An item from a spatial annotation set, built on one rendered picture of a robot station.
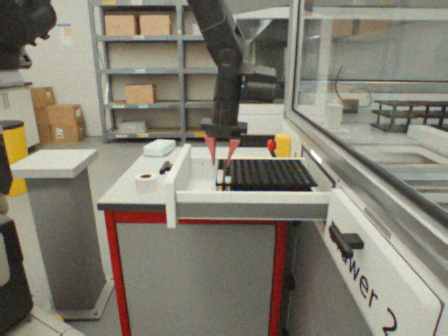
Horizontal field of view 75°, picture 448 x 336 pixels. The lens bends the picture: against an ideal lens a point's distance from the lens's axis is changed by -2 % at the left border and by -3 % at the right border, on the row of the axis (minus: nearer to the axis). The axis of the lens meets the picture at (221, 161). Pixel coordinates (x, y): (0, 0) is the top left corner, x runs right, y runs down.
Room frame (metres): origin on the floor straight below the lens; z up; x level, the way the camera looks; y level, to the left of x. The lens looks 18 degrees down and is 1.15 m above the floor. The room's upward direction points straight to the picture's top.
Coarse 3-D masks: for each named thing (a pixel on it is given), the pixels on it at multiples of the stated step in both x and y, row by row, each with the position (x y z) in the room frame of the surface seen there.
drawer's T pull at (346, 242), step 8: (336, 232) 0.38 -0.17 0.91; (336, 240) 0.37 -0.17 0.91; (344, 240) 0.36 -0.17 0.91; (352, 240) 0.36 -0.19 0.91; (360, 240) 0.36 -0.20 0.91; (344, 248) 0.34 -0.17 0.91; (352, 248) 0.36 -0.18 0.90; (360, 248) 0.36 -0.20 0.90; (344, 256) 0.34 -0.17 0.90; (352, 256) 0.33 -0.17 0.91
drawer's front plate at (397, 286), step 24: (336, 192) 0.49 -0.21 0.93; (336, 216) 0.47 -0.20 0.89; (360, 216) 0.40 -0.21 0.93; (384, 240) 0.33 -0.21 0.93; (360, 264) 0.36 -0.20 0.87; (384, 264) 0.30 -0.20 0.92; (384, 288) 0.29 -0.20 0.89; (408, 288) 0.25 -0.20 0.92; (384, 312) 0.28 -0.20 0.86; (408, 312) 0.24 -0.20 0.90; (432, 312) 0.22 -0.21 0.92
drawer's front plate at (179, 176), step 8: (184, 152) 0.75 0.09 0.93; (176, 160) 0.68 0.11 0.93; (184, 160) 0.70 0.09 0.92; (176, 168) 0.62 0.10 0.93; (184, 168) 0.70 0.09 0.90; (168, 176) 0.57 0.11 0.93; (176, 176) 0.59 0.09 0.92; (184, 176) 0.69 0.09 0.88; (168, 184) 0.55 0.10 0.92; (176, 184) 0.58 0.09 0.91; (184, 184) 0.69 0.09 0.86; (168, 192) 0.55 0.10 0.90; (168, 200) 0.55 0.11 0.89; (168, 208) 0.55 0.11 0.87; (168, 216) 0.55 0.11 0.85; (176, 216) 0.56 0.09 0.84; (168, 224) 0.55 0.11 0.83; (176, 224) 0.56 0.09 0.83
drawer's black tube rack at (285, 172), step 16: (224, 160) 0.76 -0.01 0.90; (240, 160) 0.77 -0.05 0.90; (256, 160) 0.77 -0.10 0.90; (272, 160) 0.77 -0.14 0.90; (288, 160) 0.77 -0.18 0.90; (224, 176) 0.64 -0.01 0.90; (240, 176) 0.64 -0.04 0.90; (256, 176) 0.64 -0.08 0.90; (272, 176) 0.64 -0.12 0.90; (288, 176) 0.64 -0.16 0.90; (304, 176) 0.64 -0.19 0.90
